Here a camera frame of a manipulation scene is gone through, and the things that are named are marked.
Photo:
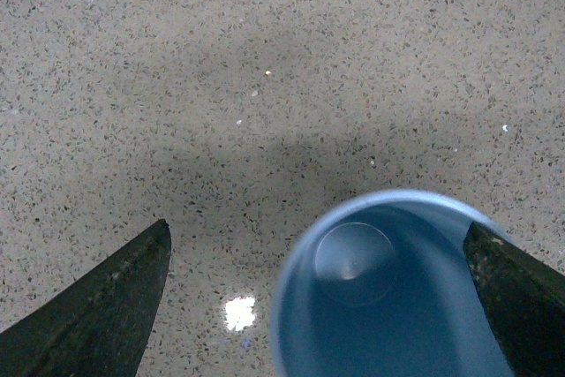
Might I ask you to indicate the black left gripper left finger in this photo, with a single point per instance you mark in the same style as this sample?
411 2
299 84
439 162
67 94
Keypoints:
100 324

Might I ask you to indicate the blue plastic cup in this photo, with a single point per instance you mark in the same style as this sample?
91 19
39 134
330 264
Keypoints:
379 286

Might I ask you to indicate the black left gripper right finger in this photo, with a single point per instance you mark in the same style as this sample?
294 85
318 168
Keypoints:
523 300

